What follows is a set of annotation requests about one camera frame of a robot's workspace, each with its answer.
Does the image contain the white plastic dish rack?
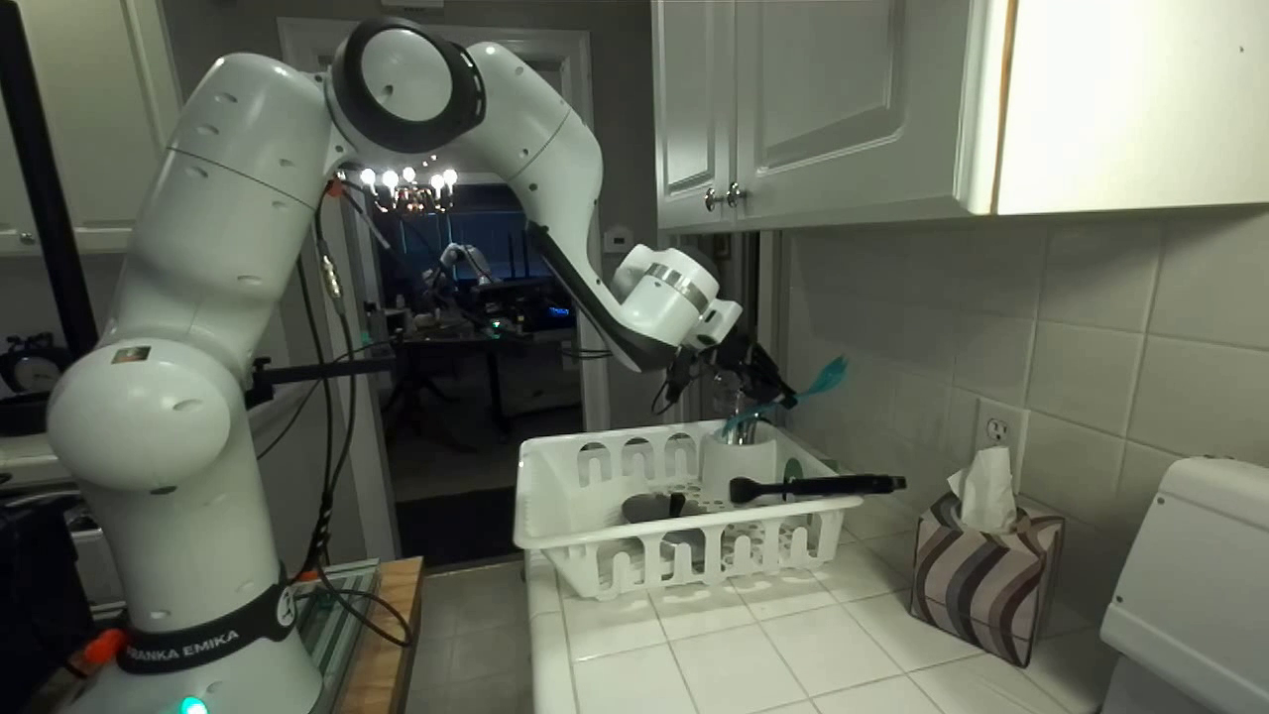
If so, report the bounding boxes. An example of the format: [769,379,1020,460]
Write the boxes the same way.
[509,416,867,607]

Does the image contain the orange plug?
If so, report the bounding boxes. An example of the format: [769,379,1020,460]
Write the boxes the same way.
[63,621,129,677]

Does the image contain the short black mounting rod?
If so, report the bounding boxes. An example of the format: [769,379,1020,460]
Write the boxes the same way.
[240,344,399,400]

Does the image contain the blue plastic fork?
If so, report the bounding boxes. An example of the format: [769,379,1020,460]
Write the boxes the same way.
[723,350,851,448]

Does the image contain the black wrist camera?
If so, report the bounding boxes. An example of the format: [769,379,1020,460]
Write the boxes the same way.
[655,350,715,414]

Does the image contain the black utensil handle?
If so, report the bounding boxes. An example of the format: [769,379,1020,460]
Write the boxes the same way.
[723,467,912,510]

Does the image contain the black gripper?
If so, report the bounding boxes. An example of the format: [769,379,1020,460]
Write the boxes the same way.
[683,332,803,416]

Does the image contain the black cables at robot base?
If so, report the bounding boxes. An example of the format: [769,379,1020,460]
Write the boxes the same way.
[276,173,415,654]

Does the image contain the white wall cabinet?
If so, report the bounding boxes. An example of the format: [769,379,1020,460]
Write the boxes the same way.
[643,0,1269,243]

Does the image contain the white wall outlet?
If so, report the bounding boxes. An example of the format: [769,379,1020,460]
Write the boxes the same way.
[973,396,1029,480]

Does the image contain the wooden board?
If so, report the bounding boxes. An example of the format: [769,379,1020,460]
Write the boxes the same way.
[334,553,431,714]

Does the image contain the black camera stand pole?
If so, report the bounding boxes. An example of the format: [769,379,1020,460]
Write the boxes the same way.
[0,0,103,363]

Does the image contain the dark background table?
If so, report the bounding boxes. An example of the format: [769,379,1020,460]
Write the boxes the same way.
[384,307,588,427]

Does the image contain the black cable bundle to wrist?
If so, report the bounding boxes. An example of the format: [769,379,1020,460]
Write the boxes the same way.
[528,223,676,400]

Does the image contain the lit chandelier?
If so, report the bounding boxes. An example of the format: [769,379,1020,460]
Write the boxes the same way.
[353,158,464,223]

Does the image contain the white gas stove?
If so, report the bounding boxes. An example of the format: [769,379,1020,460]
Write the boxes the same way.
[1096,452,1269,714]

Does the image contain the metal robot mounting plate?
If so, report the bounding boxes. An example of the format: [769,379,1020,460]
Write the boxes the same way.
[281,559,384,695]

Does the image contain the striped tissue box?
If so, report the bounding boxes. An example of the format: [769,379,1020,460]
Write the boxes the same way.
[906,486,1070,670]

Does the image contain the white tissue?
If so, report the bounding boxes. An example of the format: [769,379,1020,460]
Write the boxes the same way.
[941,441,1024,539]

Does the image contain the white panel door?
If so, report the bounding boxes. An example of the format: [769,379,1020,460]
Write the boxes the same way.
[0,0,186,256]

